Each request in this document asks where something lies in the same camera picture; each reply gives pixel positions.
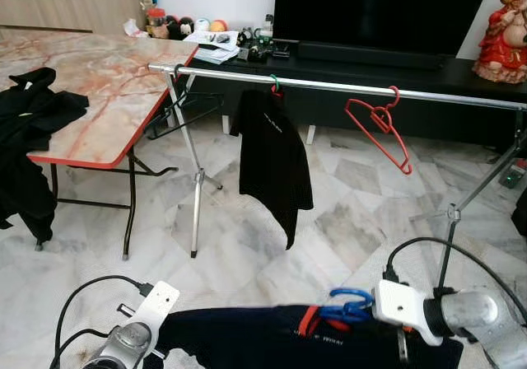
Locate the red lidded jar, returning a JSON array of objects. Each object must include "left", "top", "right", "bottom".
[{"left": 147, "top": 8, "right": 168, "bottom": 39}]

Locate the grey power strip green light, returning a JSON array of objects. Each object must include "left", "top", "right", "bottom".
[{"left": 498, "top": 165, "right": 527, "bottom": 190}]

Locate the red plastic hanger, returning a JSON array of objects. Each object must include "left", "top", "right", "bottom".
[{"left": 344, "top": 86, "right": 413, "bottom": 175}]

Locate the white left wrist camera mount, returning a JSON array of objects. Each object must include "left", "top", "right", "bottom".
[{"left": 124, "top": 281, "right": 180, "bottom": 341}]

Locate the blue plastic hanger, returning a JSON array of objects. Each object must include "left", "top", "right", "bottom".
[{"left": 319, "top": 287, "right": 375, "bottom": 325}]

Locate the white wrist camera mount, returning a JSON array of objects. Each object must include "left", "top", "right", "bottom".
[
  {"left": 372, "top": 280, "right": 441, "bottom": 347},
  {"left": 124, "top": 281, "right": 180, "bottom": 341}
]

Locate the white paper booklet stack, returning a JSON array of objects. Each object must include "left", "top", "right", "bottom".
[{"left": 183, "top": 30, "right": 241, "bottom": 65}]

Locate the black soundbar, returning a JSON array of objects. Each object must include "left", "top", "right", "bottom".
[{"left": 296, "top": 41, "right": 445, "bottom": 72}]

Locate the marble pattern folding table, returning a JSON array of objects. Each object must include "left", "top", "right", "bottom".
[{"left": 0, "top": 28, "right": 200, "bottom": 261}]

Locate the black electronic gadget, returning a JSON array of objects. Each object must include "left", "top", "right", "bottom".
[
  {"left": 239, "top": 30, "right": 273, "bottom": 63},
  {"left": 272, "top": 40, "right": 297, "bottom": 58}
]

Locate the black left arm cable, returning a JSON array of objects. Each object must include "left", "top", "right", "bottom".
[{"left": 49, "top": 275, "right": 156, "bottom": 369}]

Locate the black crumpled garment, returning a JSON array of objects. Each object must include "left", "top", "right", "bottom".
[{"left": 0, "top": 67, "right": 90, "bottom": 242}]

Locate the black plastic hanger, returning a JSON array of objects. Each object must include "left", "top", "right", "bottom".
[{"left": 147, "top": 64, "right": 225, "bottom": 141}]

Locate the navy blue polo shirt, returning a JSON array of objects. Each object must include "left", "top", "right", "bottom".
[{"left": 144, "top": 303, "right": 464, "bottom": 369}]

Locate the silver metal clothes rack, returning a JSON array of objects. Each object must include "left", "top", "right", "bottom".
[{"left": 148, "top": 63, "right": 527, "bottom": 292}]

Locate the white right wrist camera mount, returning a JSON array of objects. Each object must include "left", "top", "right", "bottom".
[{"left": 372, "top": 280, "right": 441, "bottom": 347}]

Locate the black flat television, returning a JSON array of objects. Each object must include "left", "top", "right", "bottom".
[{"left": 273, "top": 0, "right": 497, "bottom": 59}]

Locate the black television console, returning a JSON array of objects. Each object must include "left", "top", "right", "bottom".
[{"left": 189, "top": 44, "right": 527, "bottom": 152}]

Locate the red laughing buddha statue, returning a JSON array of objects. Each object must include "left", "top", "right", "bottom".
[{"left": 473, "top": 0, "right": 527, "bottom": 85}]

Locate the light wooden cabinet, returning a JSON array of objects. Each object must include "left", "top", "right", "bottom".
[{"left": 0, "top": 0, "right": 149, "bottom": 36}]

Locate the black polo shirt red placket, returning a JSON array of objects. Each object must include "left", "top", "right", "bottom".
[{"left": 230, "top": 89, "right": 315, "bottom": 250}]

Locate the pink tissue packet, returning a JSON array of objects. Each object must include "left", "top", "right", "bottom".
[{"left": 124, "top": 19, "right": 149, "bottom": 39}]

